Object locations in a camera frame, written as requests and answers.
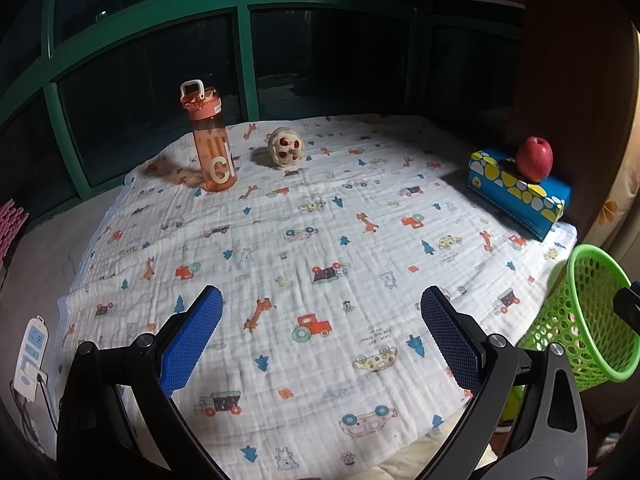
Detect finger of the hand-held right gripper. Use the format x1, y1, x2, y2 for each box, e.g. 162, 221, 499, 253
613, 280, 640, 332

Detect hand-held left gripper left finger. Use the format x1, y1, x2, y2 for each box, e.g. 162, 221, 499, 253
56, 285, 224, 480

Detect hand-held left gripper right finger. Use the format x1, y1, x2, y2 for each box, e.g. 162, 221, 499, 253
420, 285, 588, 480

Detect green plastic mesh basket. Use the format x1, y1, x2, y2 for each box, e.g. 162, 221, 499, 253
517, 244, 633, 392

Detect cream quilted blanket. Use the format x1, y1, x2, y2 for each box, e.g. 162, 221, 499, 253
345, 432, 496, 480

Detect blue patterned tissue box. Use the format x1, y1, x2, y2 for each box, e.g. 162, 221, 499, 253
466, 149, 572, 241

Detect white printed blanket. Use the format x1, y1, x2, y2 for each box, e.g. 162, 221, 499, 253
57, 116, 578, 480

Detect white power strip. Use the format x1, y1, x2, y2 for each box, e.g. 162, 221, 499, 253
12, 316, 49, 402

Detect red apple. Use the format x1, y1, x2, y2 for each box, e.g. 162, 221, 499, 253
516, 136, 554, 183

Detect orange water bottle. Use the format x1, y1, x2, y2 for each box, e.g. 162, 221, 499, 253
180, 79, 237, 192

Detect cream toy ball red spots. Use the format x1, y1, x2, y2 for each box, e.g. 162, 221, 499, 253
267, 127, 304, 167

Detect dark wooden cabinet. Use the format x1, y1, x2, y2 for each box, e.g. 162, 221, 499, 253
520, 0, 640, 181

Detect black power cable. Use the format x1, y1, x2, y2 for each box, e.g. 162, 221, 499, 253
10, 372, 62, 443

